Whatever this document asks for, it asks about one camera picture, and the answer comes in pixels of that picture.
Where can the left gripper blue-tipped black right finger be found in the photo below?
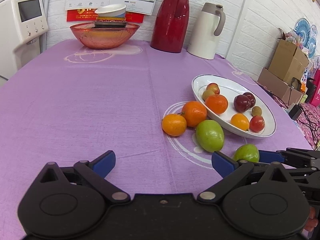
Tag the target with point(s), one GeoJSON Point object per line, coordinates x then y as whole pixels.
{"type": "Point", "coordinates": [233, 174]}

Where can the purple tablecloth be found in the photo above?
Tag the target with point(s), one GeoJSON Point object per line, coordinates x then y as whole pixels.
{"type": "Point", "coordinates": [72, 103]}

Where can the round green apple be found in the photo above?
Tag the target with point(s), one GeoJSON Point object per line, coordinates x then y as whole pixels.
{"type": "Point", "coordinates": [248, 152]}

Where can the small yellow orange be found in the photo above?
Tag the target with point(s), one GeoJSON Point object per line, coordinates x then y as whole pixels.
{"type": "Point", "coordinates": [174, 125]}
{"type": "Point", "coordinates": [240, 121]}

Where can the red yellow peach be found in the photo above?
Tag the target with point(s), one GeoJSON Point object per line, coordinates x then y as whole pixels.
{"type": "Point", "coordinates": [214, 88]}

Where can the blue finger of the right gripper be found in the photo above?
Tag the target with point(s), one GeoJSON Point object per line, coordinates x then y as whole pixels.
{"type": "Point", "coordinates": [294, 157]}

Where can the dark red plum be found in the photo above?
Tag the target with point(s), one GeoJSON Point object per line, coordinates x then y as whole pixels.
{"type": "Point", "coordinates": [241, 103]}
{"type": "Point", "coordinates": [251, 99]}

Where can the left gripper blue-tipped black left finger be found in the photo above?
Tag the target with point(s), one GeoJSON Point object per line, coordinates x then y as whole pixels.
{"type": "Point", "coordinates": [93, 173]}

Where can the cardboard box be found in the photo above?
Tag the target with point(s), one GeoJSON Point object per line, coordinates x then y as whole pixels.
{"type": "Point", "coordinates": [279, 88]}
{"type": "Point", "coordinates": [288, 62]}

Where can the blue paper fans decoration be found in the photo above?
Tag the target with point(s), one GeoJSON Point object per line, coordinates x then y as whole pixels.
{"type": "Point", "coordinates": [308, 36]}

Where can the stack of small bowls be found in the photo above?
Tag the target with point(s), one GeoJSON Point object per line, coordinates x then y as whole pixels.
{"type": "Point", "coordinates": [111, 16]}

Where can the black power adapter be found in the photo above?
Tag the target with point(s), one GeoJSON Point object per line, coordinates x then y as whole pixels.
{"type": "Point", "coordinates": [295, 111]}

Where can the brown longan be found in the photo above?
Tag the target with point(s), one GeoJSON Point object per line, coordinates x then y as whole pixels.
{"type": "Point", "coordinates": [207, 93]}
{"type": "Point", "coordinates": [256, 111]}

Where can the upper cardboard box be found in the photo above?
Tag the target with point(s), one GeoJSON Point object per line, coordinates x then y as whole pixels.
{"type": "Point", "coordinates": [288, 62]}

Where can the oval green apple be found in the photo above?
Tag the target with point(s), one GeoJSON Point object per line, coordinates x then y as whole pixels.
{"type": "Point", "coordinates": [210, 135]}

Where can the orange tangerine back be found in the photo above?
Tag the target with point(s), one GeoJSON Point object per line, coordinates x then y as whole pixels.
{"type": "Point", "coordinates": [194, 113]}

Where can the large orange tangerine front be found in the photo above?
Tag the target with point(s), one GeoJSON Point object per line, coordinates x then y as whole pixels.
{"type": "Point", "coordinates": [217, 103]}

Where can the pink shopping bag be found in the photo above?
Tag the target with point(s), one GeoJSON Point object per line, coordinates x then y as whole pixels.
{"type": "Point", "coordinates": [315, 100]}

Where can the white porcelain plate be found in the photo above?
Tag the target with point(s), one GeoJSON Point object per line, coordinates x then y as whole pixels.
{"type": "Point", "coordinates": [230, 89]}

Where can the red cherry tomato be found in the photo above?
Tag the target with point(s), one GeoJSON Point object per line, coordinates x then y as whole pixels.
{"type": "Point", "coordinates": [257, 124]}

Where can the white water dispenser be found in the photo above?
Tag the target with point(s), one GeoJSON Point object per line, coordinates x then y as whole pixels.
{"type": "Point", "coordinates": [23, 22]}

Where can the lower cardboard box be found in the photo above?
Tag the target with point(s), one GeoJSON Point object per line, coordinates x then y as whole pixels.
{"type": "Point", "coordinates": [279, 88]}

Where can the red thermos jug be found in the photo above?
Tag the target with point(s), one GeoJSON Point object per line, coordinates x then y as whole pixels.
{"type": "Point", "coordinates": [171, 26]}

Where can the white thermos jug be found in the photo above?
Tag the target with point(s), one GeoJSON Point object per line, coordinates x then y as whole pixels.
{"type": "Point", "coordinates": [206, 31]}

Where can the red glass bowl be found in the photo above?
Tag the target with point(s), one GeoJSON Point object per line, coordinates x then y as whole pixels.
{"type": "Point", "coordinates": [103, 38]}

